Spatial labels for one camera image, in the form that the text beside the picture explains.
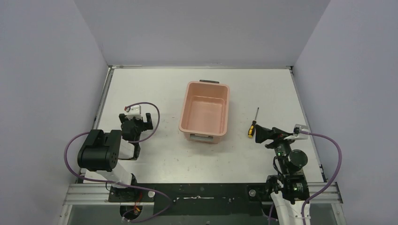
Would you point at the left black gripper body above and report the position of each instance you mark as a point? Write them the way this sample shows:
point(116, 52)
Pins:
point(135, 123)

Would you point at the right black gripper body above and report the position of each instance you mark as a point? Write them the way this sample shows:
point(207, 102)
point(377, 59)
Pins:
point(274, 135)

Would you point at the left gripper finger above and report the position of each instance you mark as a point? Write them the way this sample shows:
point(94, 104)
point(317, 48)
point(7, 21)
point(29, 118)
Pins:
point(122, 117)
point(149, 123)

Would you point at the yellow black handled screwdriver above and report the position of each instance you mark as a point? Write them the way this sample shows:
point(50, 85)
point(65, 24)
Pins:
point(251, 130)

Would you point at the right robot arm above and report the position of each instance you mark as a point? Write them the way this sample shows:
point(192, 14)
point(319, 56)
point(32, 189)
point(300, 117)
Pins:
point(288, 189)

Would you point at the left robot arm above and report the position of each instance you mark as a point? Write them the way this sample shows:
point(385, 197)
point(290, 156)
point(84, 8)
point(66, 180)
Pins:
point(102, 151)

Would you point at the pink plastic bin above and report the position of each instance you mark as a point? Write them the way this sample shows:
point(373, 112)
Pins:
point(205, 111)

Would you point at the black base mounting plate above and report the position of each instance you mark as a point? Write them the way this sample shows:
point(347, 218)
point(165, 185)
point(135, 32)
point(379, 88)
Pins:
point(192, 199)

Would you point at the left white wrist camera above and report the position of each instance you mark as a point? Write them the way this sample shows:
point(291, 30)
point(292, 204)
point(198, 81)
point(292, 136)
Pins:
point(133, 112)

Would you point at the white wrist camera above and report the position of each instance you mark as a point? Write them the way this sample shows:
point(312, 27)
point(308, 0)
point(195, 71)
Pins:
point(133, 112)
point(300, 132)

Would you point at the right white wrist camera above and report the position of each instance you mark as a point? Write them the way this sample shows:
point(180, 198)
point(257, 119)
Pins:
point(300, 132)

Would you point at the aluminium front frame rail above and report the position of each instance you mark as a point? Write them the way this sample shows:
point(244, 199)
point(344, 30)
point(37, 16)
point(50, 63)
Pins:
point(97, 194)

